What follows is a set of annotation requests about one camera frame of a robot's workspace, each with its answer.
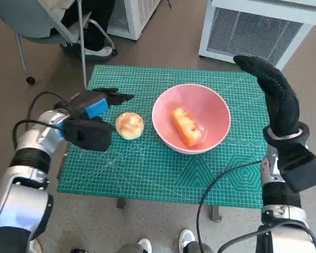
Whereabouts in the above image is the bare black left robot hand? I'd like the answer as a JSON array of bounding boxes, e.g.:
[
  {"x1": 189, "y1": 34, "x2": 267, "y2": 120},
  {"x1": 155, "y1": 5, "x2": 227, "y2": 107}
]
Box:
[{"x1": 68, "y1": 87, "x2": 135, "y2": 121}]

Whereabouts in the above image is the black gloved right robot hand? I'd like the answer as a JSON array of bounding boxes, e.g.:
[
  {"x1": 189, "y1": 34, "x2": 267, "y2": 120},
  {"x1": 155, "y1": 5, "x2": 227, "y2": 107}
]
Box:
[{"x1": 233, "y1": 55, "x2": 301, "y2": 138}]

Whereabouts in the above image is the round bread bun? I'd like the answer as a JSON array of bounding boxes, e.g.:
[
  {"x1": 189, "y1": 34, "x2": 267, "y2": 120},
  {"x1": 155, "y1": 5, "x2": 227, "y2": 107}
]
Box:
[{"x1": 115, "y1": 112, "x2": 145, "y2": 140}]

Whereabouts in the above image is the pink bowl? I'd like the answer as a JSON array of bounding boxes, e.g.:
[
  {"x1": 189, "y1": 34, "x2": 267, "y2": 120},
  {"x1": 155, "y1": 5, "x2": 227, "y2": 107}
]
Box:
[{"x1": 152, "y1": 83, "x2": 232, "y2": 155}]

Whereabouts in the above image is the long toasted bread loaf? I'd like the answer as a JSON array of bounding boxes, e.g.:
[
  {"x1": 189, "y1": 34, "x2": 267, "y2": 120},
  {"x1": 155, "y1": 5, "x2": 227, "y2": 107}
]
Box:
[{"x1": 171, "y1": 106, "x2": 203, "y2": 148}]

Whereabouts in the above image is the large white mesh cabinet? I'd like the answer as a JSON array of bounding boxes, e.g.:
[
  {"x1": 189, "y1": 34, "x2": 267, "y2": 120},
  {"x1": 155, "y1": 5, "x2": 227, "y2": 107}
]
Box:
[{"x1": 198, "y1": 0, "x2": 316, "y2": 72}]

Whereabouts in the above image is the seated person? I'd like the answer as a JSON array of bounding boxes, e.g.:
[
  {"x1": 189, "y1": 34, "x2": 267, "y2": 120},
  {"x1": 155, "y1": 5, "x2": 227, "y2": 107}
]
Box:
[{"x1": 50, "y1": 0, "x2": 119, "y2": 57}]

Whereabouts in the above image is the green cutting mat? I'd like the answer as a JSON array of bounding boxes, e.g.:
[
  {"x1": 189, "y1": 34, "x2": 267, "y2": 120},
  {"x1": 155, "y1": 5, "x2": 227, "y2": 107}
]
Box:
[{"x1": 56, "y1": 65, "x2": 271, "y2": 209}]

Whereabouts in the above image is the small white mesh cabinet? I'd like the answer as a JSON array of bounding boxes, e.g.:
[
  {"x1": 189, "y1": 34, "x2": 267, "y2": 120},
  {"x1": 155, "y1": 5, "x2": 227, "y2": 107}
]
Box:
[{"x1": 106, "y1": 0, "x2": 161, "y2": 42}]

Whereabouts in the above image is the grey office chair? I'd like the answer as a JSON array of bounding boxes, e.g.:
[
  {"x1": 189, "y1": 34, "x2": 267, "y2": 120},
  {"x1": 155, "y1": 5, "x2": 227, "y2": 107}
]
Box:
[{"x1": 0, "y1": 0, "x2": 115, "y2": 90}]

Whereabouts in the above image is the person with white shoes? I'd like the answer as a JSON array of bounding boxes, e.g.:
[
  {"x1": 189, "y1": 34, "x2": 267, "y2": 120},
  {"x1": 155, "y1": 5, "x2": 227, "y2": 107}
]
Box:
[{"x1": 118, "y1": 229, "x2": 214, "y2": 253}]

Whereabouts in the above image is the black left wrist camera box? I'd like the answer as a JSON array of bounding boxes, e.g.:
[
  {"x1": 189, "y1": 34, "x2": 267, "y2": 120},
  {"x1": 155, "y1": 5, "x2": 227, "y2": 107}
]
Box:
[{"x1": 62, "y1": 118, "x2": 116, "y2": 153}]

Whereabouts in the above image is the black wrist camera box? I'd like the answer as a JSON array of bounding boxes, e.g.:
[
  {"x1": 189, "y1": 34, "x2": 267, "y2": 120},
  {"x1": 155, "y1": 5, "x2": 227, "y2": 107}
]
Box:
[
  {"x1": 62, "y1": 118, "x2": 116, "y2": 153},
  {"x1": 278, "y1": 143, "x2": 316, "y2": 193}
]

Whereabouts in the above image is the black left wrist cable loop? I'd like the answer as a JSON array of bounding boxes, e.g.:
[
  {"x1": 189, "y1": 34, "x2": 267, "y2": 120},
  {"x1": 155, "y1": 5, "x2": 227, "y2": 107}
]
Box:
[{"x1": 26, "y1": 91, "x2": 69, "y2": 122}]

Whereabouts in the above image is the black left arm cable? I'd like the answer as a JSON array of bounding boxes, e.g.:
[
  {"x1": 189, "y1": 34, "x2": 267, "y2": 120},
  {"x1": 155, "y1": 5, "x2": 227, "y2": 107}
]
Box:
[{"x1": 12, "y1": 119, "x2": 65, "y2": 144}]

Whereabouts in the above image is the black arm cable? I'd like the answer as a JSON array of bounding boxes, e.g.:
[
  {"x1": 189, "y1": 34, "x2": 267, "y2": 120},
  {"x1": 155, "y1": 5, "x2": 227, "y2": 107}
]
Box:
[
  {"x1": 217, "y1": 221, "x2": 316, "y2": 253},
  {"x1": 12, "y1": 119, "x2": 65, "y2": 144}
]

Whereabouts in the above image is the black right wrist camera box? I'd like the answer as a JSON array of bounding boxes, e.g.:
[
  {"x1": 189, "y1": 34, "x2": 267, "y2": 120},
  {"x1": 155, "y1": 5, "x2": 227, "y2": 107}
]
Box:
[{"x1": 278, "y1": 143, "x2": 316, "y2": 193}]

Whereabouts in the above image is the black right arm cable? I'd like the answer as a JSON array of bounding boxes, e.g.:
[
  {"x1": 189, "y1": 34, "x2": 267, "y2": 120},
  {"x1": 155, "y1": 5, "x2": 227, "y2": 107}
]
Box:
[{"x1": 217, "y1": 221, "x2": 316, "y2": 253}]

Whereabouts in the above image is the long black camera cable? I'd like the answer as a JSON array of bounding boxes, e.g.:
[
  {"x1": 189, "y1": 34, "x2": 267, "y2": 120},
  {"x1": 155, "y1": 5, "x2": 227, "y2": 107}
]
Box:
[{"x1": 196, "y1": 160, "x2": 264, "y2": 253}]

